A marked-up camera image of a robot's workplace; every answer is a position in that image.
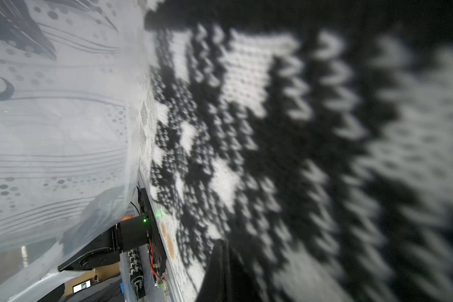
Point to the black white patterned scarf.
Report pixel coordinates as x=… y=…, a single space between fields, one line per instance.
x=315 y=137

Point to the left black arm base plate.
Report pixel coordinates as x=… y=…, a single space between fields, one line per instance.
x=156 y=253

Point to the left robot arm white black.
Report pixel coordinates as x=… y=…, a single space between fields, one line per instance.
x=106 y=248

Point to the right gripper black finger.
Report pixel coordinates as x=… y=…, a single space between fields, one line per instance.
x=225 y=279

